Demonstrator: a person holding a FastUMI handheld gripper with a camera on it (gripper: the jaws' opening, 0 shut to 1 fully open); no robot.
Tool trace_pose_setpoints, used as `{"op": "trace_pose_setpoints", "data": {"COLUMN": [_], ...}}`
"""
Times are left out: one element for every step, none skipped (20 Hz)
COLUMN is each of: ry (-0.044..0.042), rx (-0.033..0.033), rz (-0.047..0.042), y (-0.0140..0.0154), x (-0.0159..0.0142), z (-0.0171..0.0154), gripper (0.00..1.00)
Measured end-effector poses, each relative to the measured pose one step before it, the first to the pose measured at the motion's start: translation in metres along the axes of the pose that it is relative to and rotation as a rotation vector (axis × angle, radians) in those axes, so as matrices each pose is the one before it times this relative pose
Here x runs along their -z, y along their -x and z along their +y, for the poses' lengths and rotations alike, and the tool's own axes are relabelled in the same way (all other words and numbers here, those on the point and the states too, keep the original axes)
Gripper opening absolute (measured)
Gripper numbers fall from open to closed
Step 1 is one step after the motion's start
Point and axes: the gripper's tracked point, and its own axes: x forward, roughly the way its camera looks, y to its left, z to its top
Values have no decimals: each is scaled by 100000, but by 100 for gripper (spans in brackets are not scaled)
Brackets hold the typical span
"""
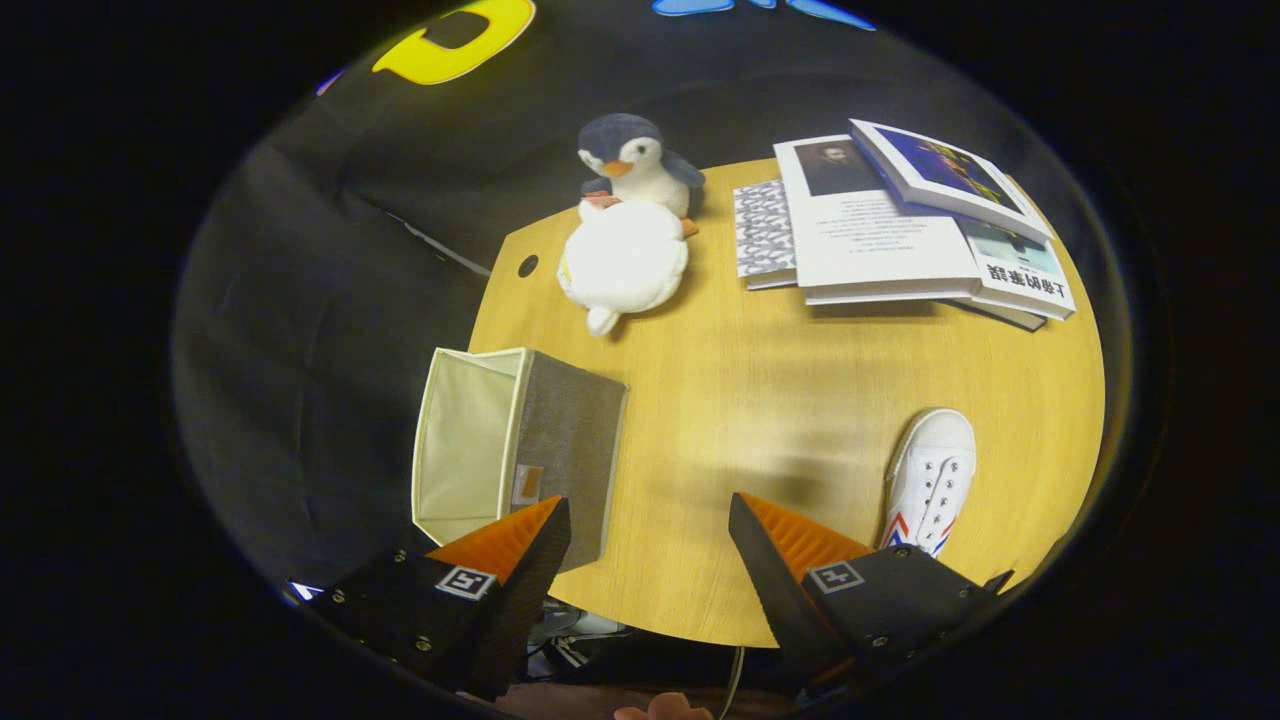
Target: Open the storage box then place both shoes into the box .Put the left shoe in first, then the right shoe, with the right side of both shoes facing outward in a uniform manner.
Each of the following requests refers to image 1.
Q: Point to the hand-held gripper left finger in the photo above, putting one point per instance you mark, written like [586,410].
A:
[525,600]

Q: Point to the thin grey book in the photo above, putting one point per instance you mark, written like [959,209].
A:
[1000,315]

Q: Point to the grey patterned book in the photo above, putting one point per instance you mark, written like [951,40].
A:
[765,235]

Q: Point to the white canvas shoe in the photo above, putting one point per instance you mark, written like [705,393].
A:
[930,480]

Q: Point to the penguin plush toy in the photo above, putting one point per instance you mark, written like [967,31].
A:
[635,165]

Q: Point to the blue cover book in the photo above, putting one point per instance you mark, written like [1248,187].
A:
[940,170]

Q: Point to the white book with portrait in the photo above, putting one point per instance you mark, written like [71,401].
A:
[870,230]

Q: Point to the blue lit screen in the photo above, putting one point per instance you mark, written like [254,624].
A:
[302,591]

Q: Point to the white book with landscape photo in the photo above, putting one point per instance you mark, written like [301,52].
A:
[1025,270]

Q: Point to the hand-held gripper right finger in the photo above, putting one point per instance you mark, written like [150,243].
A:
[780,600]

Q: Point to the white plush toy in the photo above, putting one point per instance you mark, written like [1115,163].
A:
[625,260]

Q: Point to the grey fabric storage box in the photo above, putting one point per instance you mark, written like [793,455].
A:
[560,430]

